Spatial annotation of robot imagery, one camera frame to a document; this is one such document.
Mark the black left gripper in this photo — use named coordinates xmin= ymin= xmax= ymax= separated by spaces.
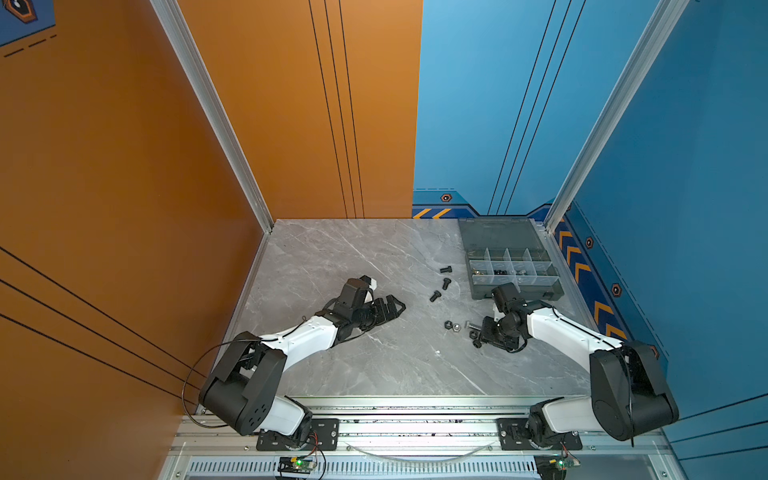
xmin=351 ymin=294 xmax=406 ymax=331

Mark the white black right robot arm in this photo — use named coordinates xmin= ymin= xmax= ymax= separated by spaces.
xmin=473 ymin=304 xmax=680 ymax=448

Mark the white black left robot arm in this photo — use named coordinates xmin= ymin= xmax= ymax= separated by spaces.
xmin=198 ymin=291 xmax=406 ymax=444

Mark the grey plastic organizer box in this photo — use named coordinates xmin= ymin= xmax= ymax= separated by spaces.
xmin=458 ymin=217 xmax=564 ymax=301

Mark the right green circuit board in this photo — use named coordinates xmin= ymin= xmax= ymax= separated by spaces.
xmin=534 ymin=456 xmax=581 ymax=480

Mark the green circuit board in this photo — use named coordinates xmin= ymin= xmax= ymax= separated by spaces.
xmin=276 ymin=457 xmax=319 ymax=479
xmin=534 ymin=456 xmax=581 ymax=480

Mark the left green circuit board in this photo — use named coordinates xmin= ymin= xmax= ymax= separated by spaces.
xmin=276 ymin=457 xmax=319 ymax=479

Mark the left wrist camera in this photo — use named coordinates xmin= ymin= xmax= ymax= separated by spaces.
xmin=358 ymin=275 xmax=377 ymax=302

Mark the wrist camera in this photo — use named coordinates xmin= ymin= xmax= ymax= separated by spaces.
xmin=358 ymin=275 xmax=377 ymax=302
xmin=491 ymin=282 xmax=528 ymax=316

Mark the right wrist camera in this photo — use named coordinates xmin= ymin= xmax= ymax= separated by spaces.
xmin=491 ymin=282 xmax=528 ymax=316

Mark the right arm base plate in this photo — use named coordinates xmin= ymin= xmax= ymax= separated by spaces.
xmin=496 ymin=418 xmax=583 ymax=451

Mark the aluminium front rail frame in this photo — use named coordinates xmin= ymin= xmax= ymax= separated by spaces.
xmin=160 ymin=396 xmax=684 ymax=479

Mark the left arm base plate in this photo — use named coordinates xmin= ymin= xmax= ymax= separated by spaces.
xmin=256 ymin=418 xmax=340 ymax=452

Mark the aluminium corner post right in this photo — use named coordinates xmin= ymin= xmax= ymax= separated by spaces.
xmin=543 ymin=0 xmax=689 ymax=234

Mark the aluminium corner post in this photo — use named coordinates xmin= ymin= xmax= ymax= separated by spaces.
xmin=149 ymin=0 xmax=275 ymax=233
xmin=543 ymin=0 xmax=689 ymax=234

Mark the aluminium corner post left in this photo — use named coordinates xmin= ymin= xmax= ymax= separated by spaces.
xmin=149 ymin=0 xmax=275 ymax=233

